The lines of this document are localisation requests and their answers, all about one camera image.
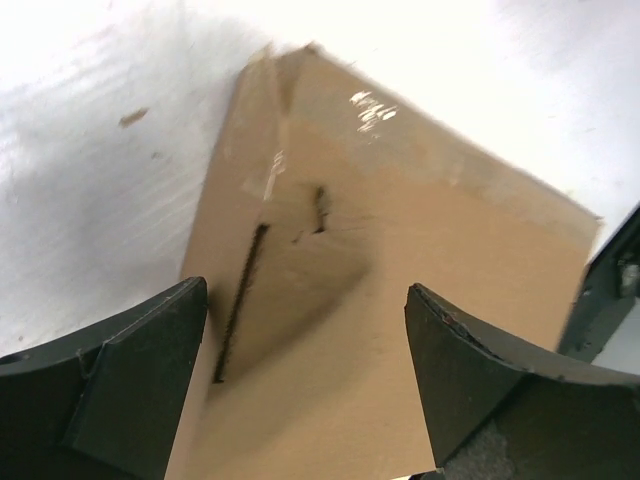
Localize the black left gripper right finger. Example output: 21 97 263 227
405 284 639 479

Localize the brown cardboard express box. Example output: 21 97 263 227
168 47 598 479

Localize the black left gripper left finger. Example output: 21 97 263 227
1 277 208 479

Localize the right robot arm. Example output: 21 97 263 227
557 210 639 362

